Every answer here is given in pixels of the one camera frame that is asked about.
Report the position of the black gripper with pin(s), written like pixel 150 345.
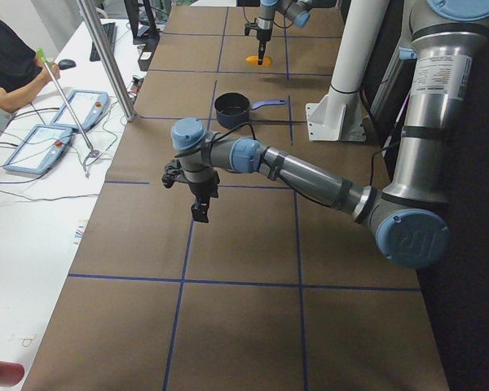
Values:
pixel 198 190
pixel 262 34

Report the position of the yellow corn cob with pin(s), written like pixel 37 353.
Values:
pixel 266 61

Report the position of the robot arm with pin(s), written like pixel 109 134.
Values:
pixel 297 12
pixel 403 216

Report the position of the dark blue saucepan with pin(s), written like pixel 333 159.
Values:
pixel 232 108

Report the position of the metal rod green tip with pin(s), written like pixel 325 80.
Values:
pixel 93 152

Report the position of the teach pendant far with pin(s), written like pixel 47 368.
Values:
pixel 89 107

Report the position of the teach pendant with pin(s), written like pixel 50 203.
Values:
pixel 89 107
pixel 40 150

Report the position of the teach pendant near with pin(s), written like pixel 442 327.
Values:
pixel 40 150

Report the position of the black computer mouse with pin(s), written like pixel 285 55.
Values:
pixel 66 64

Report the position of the person in black shirt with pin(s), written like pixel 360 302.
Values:
pixel 22 73

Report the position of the red object at edge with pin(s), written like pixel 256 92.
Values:
pixel 11 373

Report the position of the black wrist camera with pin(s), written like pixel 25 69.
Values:
pixel 248 27
pixel 173 172

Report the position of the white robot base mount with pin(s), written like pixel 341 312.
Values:
pixel 338 115

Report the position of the aluminium frame post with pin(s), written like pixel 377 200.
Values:
pixel 99 38

